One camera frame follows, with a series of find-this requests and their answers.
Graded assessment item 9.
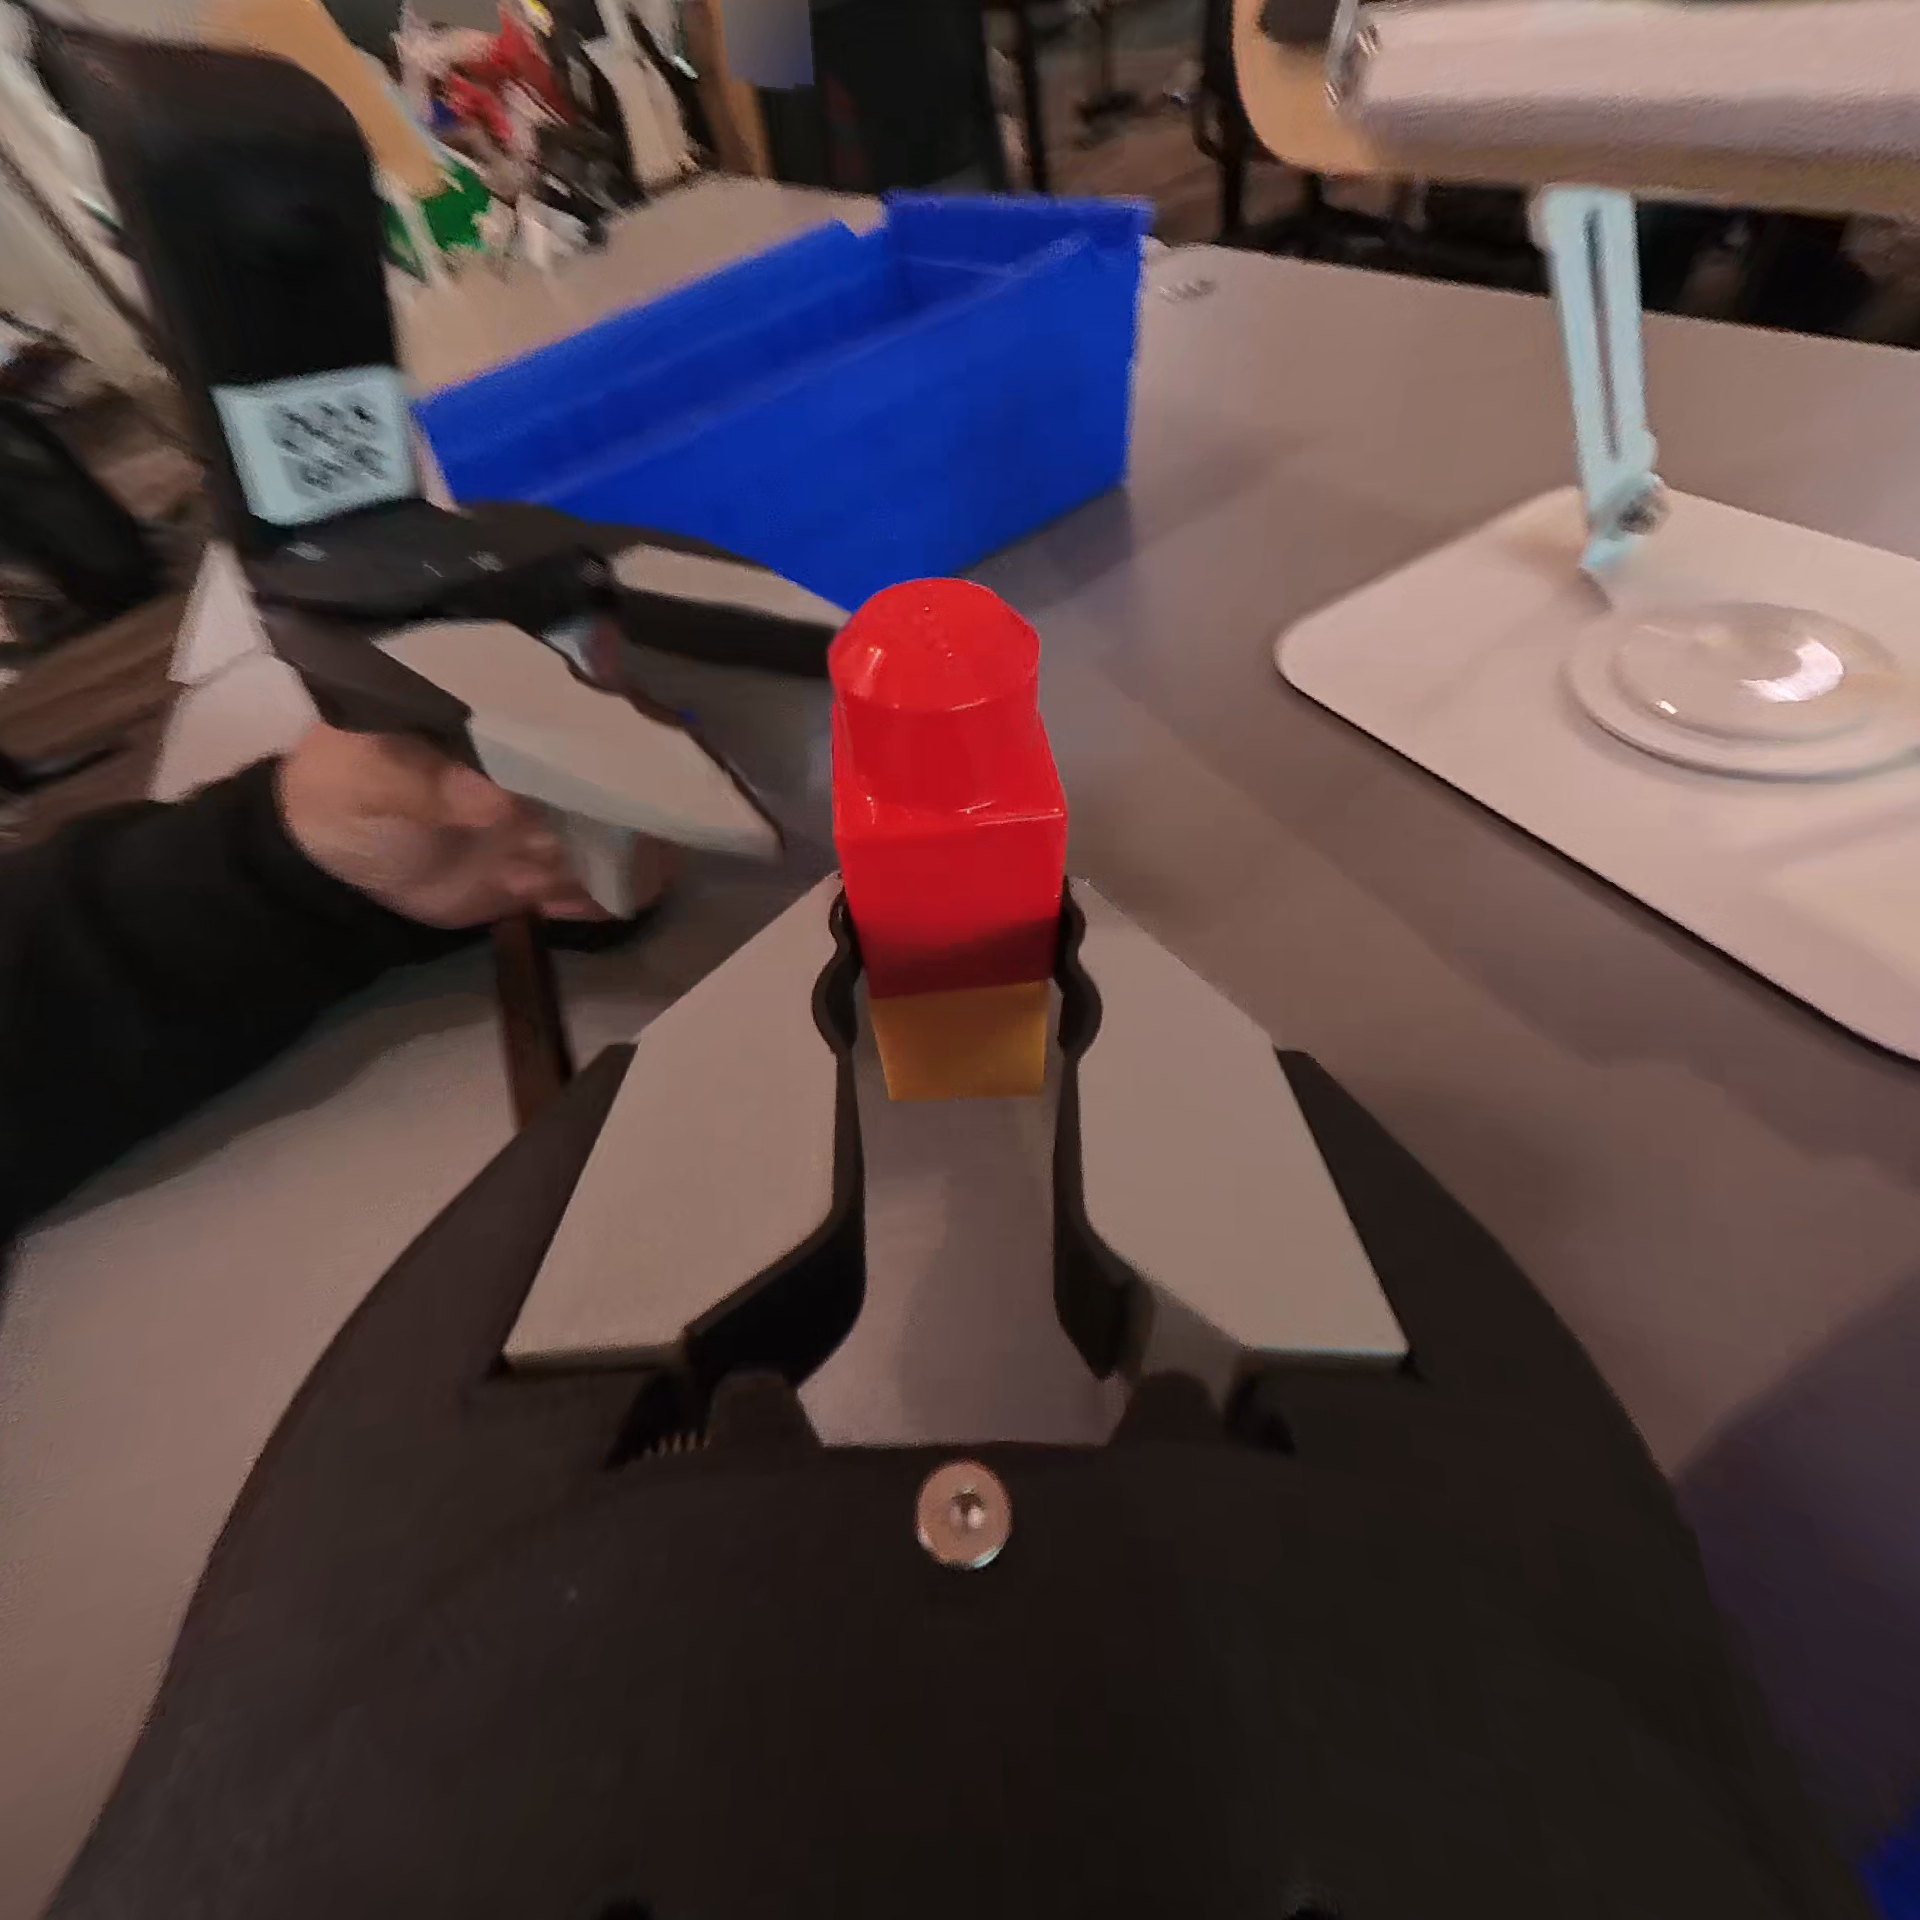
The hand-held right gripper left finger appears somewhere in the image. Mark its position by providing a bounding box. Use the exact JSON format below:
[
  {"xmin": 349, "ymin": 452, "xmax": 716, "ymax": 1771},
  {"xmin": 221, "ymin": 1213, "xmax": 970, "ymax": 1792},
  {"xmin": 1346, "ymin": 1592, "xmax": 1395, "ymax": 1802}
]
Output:
[{"xmin": 502, "ymin": 878, "xmax": 870, "ymax": 1385}]

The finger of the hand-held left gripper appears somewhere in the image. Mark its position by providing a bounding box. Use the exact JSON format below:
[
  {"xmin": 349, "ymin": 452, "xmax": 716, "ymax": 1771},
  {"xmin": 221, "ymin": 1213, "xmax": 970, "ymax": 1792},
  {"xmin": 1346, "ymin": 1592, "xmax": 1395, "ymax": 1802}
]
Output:
[
  {"xmin": 605, "ymin": 535, "xmax": 847, "ymax": 678},
  {"xmin": 372, "ymin": 614, "xmax": 784, "ymax": 921}
]

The person's left forearm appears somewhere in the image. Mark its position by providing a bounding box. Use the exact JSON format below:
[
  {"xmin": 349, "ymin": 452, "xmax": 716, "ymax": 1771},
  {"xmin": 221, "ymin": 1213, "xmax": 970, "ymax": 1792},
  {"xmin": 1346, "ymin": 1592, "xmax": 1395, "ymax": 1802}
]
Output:
[{"xmin": 0, "ymin": 758, "xmax": 497, "ymax": 1248}]

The red mega block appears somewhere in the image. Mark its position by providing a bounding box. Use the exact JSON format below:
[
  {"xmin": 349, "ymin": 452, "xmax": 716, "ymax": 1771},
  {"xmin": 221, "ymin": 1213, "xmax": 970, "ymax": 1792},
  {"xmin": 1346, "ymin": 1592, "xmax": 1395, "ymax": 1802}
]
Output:
[{"xmin": 828, "ymin": 579, "xmax": 1072, "ymax": 1004}]

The green box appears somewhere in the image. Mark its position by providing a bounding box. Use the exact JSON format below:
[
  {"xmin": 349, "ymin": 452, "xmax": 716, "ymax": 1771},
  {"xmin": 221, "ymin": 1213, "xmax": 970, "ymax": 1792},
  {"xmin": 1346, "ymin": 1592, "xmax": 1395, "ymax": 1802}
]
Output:
[{"xmin": 382, "ymin": 157, "xmax": 497, "ymax": 280}]

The orange mega block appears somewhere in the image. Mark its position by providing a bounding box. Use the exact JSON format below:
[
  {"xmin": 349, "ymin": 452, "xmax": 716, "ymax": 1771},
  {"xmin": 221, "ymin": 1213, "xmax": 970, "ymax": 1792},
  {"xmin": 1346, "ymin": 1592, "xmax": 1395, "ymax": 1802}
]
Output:
[{"xmin": 869, "ymin": 980, "xmax": 1051, "ymax": 1105}]

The blue plastic bin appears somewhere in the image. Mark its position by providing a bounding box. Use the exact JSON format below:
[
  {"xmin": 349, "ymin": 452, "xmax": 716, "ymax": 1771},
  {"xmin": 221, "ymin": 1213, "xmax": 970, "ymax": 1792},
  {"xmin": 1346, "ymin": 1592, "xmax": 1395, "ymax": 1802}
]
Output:
[{"xmin": 412, "ymin": 192, "xmax": 1154, "ymax": 611}]

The black office chair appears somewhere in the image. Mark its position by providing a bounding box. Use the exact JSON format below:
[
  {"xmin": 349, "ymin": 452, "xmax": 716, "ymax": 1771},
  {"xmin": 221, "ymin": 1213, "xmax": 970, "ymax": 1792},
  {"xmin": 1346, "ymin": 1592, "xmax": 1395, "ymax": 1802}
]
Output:
[{"xmin": 765, "ymin": 0, "xmax": 1010, "ymax": 192}]

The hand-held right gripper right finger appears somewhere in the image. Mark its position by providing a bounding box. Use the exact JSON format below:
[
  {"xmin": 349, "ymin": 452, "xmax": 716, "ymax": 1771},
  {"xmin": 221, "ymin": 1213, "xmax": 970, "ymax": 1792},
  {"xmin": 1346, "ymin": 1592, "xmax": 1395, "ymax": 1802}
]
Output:
[{"xmin": 1051, "ymin": 878, "xmax": 1409, "ymax": 1381}]

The person's left hand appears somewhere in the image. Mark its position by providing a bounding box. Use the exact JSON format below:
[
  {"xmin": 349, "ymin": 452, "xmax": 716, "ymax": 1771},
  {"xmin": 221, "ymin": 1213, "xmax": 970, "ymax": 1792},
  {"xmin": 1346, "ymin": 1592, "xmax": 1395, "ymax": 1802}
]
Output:
[{"xmin": 278, "ymin": 733, "xmax": 668, "ymax": 932}]

